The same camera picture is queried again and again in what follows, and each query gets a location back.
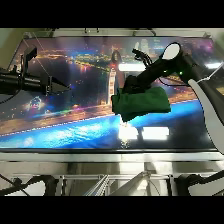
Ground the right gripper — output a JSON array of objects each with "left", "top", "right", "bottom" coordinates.
[{"left": 121, "top": 74, "right": 152, "bottom": 95}]

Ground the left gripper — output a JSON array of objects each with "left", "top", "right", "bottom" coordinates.
[{"left": 29, "top": 75, "right": 54, "bottom": 96}]

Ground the green garment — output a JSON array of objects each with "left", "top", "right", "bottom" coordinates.
[{"left": 110, "top": 86, "right": 172, "bottom": 123}]

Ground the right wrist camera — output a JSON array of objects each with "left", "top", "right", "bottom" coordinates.
[{"left": 131, "top": 47, "right": 155, "bottom": 68}]

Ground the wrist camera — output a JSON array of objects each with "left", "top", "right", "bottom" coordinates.
[
  {"left": 131, "top": 47, "right": 155, "bottom": 68},
  {"left": 19, "top": 46, "right": 39, "bottom": 80}
]

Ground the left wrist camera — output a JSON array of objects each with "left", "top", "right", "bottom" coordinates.
[{"left": 19, "top": 46, "right": 39, "bottom": 80}]

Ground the black cable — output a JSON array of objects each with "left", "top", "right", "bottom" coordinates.
[
  {"left": 0, "top": 94, "right": 16, "bottom": 105},
  {"left": 157, "top": 77, "right": 190, "bottom": 89}
]

